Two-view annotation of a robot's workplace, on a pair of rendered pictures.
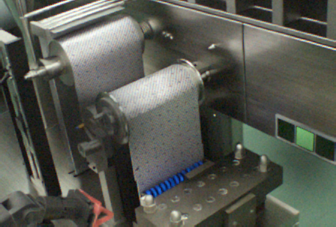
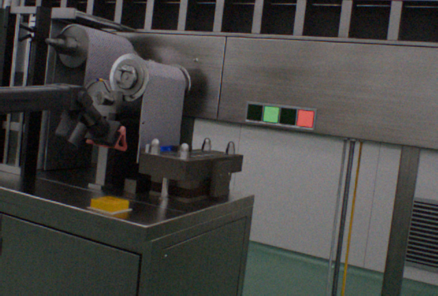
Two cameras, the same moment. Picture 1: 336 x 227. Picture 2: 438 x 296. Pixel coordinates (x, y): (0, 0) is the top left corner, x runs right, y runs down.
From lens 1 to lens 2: 96 cm
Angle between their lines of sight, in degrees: 40
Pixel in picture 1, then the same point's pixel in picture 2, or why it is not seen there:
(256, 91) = (230, 88)
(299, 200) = not seen: outside the picture
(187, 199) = not seen: hidden behind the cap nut
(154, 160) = (153, 124)
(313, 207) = not seen: outside the picture
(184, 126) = (174, 108)
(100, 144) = (113, 98)
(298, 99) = (267, 85)
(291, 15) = (263, 30)
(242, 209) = (224, 167)
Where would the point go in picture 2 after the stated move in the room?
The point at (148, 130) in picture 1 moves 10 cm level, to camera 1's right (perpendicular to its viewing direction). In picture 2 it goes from (155, 93) to (183, 96)
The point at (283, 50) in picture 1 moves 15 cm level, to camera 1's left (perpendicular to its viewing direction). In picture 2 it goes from (259, 50) to (222, 42)
